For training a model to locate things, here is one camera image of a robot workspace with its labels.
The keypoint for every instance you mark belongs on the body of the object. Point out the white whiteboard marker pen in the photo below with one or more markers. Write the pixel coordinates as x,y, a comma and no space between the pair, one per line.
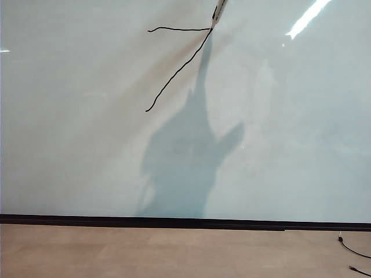
218,12

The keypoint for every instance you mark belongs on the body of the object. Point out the white whiteboard panel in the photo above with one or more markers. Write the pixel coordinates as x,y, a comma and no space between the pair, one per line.
185,139

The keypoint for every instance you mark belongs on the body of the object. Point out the black whiteboard pen tray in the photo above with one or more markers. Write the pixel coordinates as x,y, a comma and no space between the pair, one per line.
185,223

